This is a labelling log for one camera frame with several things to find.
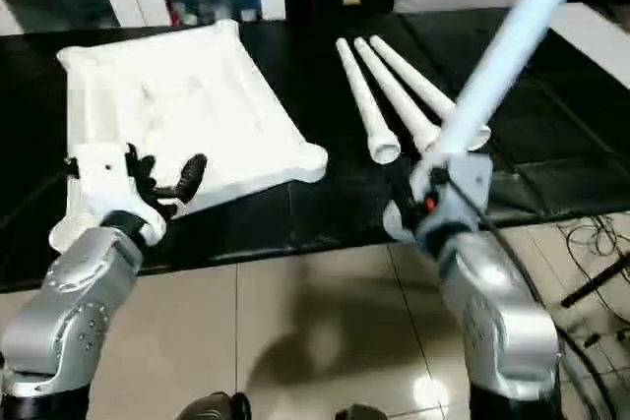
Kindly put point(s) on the white plastic table top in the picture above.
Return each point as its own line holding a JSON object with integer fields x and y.
{"x": 177, "y": 105}

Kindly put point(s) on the white plastic table leg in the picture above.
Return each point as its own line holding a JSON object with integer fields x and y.
{"x": 512, "y": 46}
{"x": 394, "y": 95}
{"x": 423, "y": 90}
{"x": 364, "y": 95}

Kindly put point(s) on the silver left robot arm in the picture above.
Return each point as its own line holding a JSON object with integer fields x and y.
{"x": 69, "y": 322}

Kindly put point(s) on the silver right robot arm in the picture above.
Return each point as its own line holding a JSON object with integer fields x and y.
{"x": 502, "y": 322}

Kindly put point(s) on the black work mat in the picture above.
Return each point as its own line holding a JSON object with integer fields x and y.
{"x": 295, "y": 194}

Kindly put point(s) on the black stand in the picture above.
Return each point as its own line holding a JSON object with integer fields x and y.
{"x": 600, "y": 282}

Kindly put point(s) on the white board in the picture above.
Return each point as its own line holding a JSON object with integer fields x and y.
{"x": 596, "y": 41}

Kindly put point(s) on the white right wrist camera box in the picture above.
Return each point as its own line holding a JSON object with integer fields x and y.
{"x": 468, "y": 184}

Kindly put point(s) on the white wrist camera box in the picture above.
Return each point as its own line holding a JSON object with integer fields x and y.
{"x": 468, "y": 184}
{"x": 103, "y": 179}

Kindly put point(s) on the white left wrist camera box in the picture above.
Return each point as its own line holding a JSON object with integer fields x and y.
{"x": 103, "y": 179}

